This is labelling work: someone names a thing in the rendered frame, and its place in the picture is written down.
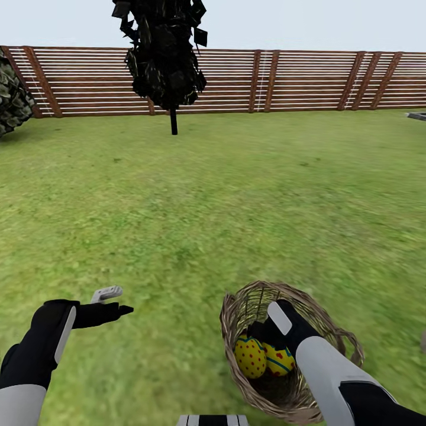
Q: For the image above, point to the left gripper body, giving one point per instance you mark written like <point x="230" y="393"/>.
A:
<point x="103" y="313"/>

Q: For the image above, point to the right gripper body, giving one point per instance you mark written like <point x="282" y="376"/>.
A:
<point x="260" y="333"/>

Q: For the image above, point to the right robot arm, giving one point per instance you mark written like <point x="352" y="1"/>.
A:
<point x="345" y="394"/>

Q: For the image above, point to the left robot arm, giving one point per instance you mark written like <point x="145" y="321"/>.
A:
<point x="25" y="373"/>

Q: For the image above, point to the wicker basket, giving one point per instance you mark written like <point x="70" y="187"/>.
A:
<point x="299" y="406"/>

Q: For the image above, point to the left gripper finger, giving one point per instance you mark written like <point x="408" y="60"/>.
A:
<point x="125" y="310"/>

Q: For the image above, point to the easter egg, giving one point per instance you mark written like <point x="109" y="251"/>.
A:
<point x="250" y="356"/>
<point x="279" y="362"/>

